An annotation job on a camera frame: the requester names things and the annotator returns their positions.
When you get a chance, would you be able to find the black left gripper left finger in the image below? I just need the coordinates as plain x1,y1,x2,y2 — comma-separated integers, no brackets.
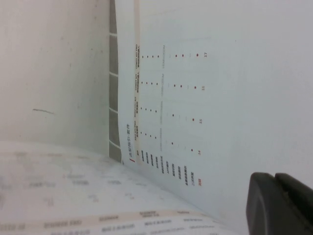
245,172,313,235

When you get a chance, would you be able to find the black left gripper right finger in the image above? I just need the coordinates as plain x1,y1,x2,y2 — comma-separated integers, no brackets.
275,173,313,220

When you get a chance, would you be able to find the product catalogue book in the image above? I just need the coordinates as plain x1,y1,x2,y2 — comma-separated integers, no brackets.
0,0,313,235

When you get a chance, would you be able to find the grey checked tablecloth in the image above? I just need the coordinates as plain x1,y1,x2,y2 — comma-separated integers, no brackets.
108,0,122,164

